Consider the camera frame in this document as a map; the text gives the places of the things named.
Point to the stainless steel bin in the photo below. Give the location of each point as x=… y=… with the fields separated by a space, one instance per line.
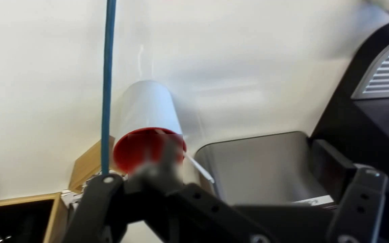
x=257 y=166

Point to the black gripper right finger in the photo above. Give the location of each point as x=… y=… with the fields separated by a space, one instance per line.
x=365 y=207

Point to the white mug with red inside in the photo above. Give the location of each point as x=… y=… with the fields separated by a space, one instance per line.
x=149 y=108

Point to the wooden countertop organizer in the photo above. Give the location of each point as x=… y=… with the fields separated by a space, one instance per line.
x=23 y=199

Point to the black Keurig coffee machine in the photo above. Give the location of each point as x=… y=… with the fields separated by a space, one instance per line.
x=384 y=126

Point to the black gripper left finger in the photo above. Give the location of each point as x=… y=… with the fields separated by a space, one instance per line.
x=168 y=203

